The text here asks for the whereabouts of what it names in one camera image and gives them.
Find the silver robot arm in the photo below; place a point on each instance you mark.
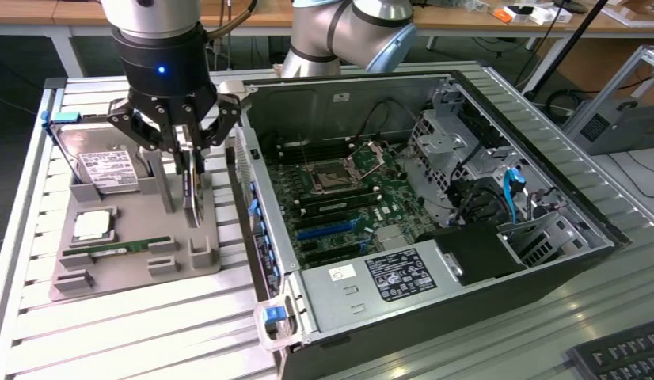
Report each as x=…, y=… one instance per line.
x=325, y=43

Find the metal socket cover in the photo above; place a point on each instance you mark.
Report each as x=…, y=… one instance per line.
x=368, y=158

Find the aluminium frame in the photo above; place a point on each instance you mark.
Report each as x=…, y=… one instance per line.
x=623, y=75

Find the black expansion slot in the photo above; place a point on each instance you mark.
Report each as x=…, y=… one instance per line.
x=323, y=221
x=331, y=255

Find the black RAM slot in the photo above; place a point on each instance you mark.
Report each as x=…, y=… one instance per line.
x=292, y=150
x=292, y=158
x=331, y=192

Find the gray power supply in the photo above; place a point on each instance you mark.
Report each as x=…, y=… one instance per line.
x=347, y=301

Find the black keyboard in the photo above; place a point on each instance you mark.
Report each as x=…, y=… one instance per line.
x=622, y=356

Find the silver chipset heatsink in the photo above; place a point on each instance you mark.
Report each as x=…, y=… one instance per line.
x=392, y=237

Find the blue case latch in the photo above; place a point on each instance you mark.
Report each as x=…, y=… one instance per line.
x=273, y=316

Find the silver drive cage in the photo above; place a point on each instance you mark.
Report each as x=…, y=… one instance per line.
x=433, y=178

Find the graphics card with metal bracket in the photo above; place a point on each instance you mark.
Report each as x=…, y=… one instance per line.
x=194, y=198

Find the black RAM stick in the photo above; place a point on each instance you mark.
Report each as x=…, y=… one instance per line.
x=336, y=205

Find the green motherboard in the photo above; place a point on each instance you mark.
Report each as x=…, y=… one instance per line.
x=395, y=198

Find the gray computer box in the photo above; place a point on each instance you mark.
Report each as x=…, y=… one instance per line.
x=622, y=130

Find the black fan shroud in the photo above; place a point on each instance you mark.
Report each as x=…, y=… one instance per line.
x=473, y=253

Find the thin locking lever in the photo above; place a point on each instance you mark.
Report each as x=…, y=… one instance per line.
x=303, y=152

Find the CPU socket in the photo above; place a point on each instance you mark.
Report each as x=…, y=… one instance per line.
x=328, y=176

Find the green RAM stick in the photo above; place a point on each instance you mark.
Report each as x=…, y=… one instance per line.
x=114, y=247

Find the gray parts rack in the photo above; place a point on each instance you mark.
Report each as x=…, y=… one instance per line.
x=141, y=221

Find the hard disk with blue carrier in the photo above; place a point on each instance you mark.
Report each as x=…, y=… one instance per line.
x=101, y=162

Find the open black PC case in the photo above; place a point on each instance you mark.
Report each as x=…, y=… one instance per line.
x=463, y=316

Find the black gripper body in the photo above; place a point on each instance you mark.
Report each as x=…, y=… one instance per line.
x=162, y=79

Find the black tripod pole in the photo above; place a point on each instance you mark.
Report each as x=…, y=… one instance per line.
x=568, y=43

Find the silver CPU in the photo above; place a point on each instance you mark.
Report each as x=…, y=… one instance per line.
x=93, y=225

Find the wooden desk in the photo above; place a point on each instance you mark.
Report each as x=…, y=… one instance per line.
x=20, y=12
x=580, y=17

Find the orange white box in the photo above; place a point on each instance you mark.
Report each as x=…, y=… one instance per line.
x=503, y=15

